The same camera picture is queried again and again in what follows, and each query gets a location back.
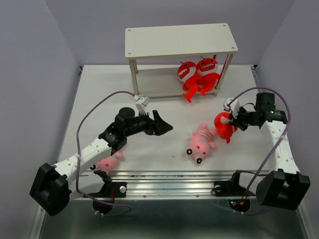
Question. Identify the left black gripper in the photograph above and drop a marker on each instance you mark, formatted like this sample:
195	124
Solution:
156	127

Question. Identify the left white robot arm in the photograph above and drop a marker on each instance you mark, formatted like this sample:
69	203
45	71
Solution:
51	186

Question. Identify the red shark plush white belly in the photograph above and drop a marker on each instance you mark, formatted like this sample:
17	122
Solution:
207	70

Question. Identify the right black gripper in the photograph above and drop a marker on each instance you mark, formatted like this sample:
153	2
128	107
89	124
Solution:
237	121

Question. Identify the red shark plush toy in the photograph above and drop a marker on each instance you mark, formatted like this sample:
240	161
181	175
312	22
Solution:
187	74

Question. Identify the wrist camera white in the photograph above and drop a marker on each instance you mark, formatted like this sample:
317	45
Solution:
232	106
141	103

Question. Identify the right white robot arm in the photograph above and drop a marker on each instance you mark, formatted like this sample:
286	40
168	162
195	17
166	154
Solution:
278	182

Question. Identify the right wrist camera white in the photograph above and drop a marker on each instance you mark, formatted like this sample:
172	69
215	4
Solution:
232	106

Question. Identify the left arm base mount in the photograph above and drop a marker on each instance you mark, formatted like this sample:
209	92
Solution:
103	191

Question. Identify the pink striped plush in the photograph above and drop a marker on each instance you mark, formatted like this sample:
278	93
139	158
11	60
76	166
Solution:
201	143
107	164

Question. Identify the white two-tier shelf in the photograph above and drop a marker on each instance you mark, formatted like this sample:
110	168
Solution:
179	43

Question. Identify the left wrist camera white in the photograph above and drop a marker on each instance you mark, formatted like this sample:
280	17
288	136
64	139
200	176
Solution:
141	103

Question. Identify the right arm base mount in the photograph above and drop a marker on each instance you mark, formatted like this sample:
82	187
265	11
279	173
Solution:
239	201

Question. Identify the aluminium rail frame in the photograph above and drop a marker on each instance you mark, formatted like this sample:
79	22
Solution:
157	168

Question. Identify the red plush purple horn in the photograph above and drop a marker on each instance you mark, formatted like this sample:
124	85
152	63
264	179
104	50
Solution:
223	127

